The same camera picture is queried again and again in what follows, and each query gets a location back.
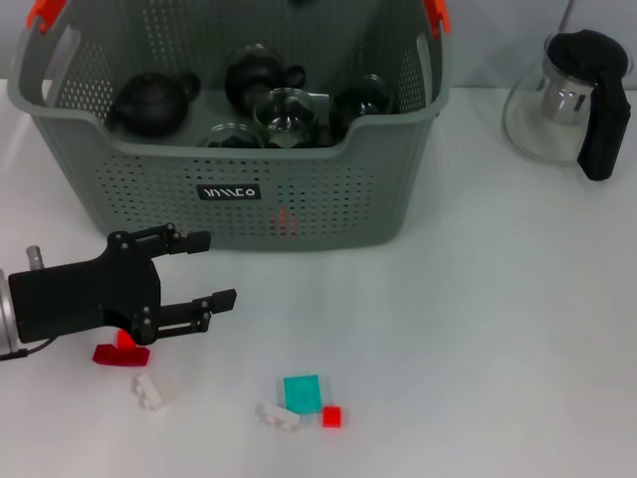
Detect glass pitcher with black handle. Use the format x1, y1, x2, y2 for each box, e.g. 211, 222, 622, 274
502, 28, 632, 183

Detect cyan square toy brick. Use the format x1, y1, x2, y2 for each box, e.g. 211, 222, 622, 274
283, 373, 323, 415

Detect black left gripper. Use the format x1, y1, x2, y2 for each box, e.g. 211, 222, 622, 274
8, 222, 240, 347

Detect left gripper cable with plug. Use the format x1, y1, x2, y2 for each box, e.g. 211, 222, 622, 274
0, 338, 51, 362

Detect orange bin handle clip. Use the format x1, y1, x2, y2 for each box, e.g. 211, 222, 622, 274
425, 0, 454, 39
27, 0, 69, 29

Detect white toy brick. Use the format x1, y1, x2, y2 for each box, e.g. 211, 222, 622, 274
131, 372, 168, 412
256, 401, 304, 432

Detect dark clay teapot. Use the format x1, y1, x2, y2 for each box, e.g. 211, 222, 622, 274
107, 70, 202, 138

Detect red sloped toy brick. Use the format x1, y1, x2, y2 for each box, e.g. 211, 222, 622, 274
271, 204, 300, 236

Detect grey perforated plastic storage bin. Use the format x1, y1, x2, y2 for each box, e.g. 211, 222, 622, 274
7, 0, 455, 252

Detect dark red long toy brick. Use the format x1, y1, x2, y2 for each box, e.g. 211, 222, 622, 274
93, 344, 151, 368

